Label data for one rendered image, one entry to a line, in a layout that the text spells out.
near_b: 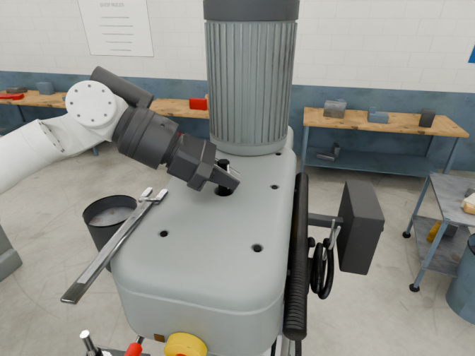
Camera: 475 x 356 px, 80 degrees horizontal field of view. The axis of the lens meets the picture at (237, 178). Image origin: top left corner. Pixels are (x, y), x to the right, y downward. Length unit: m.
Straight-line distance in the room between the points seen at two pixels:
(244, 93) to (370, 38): 4.16
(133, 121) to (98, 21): 5.25
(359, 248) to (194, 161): 0.56
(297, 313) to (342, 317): 2.30
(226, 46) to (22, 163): 0.40
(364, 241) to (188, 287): 0.58
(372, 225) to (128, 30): 5.02
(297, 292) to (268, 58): 0.43
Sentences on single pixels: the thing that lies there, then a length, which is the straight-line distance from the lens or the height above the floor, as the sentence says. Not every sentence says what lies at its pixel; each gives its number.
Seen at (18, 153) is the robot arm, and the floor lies 2.01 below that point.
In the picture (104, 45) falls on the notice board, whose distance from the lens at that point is 5.72.
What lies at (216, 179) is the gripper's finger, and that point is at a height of 1.92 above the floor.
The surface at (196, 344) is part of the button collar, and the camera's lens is 0.46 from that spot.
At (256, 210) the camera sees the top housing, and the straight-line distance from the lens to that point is 0.49.
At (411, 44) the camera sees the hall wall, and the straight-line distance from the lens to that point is 4.85.
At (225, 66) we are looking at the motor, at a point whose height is 2.09.
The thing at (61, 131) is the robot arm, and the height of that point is 2.01.
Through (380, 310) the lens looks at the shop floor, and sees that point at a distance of 2.91.
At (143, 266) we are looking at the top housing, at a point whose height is 1.89.
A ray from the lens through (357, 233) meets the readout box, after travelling 0.84.
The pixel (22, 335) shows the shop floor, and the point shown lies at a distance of 3.04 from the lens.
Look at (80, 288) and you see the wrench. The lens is 0.41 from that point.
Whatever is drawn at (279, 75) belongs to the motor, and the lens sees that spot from 0.63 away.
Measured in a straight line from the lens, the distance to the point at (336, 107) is 4.28.
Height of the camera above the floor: 2.18
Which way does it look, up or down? 30 degrees down
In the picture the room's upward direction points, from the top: straight up
